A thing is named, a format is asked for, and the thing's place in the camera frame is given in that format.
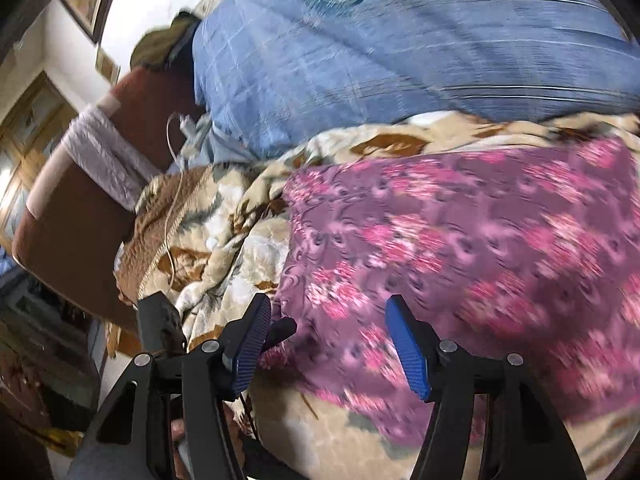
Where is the brown headboard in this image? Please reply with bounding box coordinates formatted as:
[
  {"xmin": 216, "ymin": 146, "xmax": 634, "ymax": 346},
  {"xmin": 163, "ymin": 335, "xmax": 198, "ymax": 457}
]
[{"xmin": 12, "ymin": 67, "xmax": 206, "ymax": 333}]

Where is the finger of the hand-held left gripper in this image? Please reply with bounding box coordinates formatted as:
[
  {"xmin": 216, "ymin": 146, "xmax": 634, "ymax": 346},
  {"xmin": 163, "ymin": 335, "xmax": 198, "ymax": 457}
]
[{"xmin": 261, "ymin": 317, "xmax": 297, "ymax": 353}]

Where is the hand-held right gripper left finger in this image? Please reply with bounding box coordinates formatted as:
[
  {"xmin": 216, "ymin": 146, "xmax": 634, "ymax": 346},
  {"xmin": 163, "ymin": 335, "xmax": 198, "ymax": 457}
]
[{"xmin": 80, "ymin": 292, "xmax": 273, "ymax": 480}]

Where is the dark low furniture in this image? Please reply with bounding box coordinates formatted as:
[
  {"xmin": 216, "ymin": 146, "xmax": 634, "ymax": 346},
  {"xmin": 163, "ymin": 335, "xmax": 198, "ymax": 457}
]
[{"xmin": 0, "ymin": 280, "xmax": 102, "ymax": 433}]

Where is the olive green cloth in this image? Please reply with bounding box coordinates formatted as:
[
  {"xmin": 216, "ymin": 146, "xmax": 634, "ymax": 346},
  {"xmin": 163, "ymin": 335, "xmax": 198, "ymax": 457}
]
[{"xmin": 130, "ymin": 10, "xmax": 201, "ymax": 69}]

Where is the white charging cable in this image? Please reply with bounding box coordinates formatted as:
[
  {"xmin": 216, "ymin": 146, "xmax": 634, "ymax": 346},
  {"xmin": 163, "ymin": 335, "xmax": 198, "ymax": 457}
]
[{"xmin": 162, "ymin": 112, "xmax": 201, "ymax": 291}]

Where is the beige leaf print blanket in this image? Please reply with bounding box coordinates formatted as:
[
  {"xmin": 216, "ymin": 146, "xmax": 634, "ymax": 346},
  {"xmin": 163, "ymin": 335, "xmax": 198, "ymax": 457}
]
[{"xmin": 115, "ymin": 110, "xmax": 640, "ymax": 480}]

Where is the small yellow wall picture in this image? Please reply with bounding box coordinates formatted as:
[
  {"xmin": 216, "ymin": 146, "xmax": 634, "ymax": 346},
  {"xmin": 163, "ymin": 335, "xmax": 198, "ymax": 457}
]
[{"xmin": 95, "ymin": 47, "xmax": 121, "ymax": 86}]

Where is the wooden cabinet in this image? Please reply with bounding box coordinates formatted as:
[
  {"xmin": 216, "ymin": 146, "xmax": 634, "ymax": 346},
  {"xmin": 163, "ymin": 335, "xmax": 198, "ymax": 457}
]
[{"xmin": 0, "ymin": 70, "xmax": 77, "ymax": 256}]

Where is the brown quilted bedspread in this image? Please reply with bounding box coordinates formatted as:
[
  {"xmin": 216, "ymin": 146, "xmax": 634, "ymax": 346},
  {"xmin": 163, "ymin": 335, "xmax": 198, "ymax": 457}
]
[{"xmin": 115, "ymin": 165, "xmax": 211, "ymax": 311}]

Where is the purple floral shirt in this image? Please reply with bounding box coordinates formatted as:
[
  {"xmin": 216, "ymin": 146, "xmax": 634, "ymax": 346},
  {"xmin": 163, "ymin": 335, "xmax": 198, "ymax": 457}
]
[{"xmin": 260, "ymin": 135, "xmax": 640, "ymax": 451}]

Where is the person's grey clad left leg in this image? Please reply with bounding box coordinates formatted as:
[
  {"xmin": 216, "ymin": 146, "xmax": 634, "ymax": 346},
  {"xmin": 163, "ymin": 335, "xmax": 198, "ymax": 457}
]
[{"xmin": 67, "ymin": 430, "xmax": 176, "ymax": 480}]

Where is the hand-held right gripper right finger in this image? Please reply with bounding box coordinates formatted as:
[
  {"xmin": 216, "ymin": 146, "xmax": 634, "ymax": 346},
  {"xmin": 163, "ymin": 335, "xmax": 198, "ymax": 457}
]
[{"xmin": 385, "ymin": 294, "xmax": 588, "ymax": 480}]

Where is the grey cloth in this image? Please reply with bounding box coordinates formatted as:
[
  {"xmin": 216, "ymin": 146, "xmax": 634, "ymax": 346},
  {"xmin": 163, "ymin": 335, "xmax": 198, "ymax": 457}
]
[{"xmin": 180, "ymin": 115, "xmax": 237, "ymax": 167}]

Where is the lilac cloth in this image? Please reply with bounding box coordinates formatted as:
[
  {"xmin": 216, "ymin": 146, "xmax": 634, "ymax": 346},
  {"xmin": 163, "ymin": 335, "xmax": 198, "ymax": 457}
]
[{"xmin": 65, "ymin": 105, "xmax": 161, "ymax": 213}]

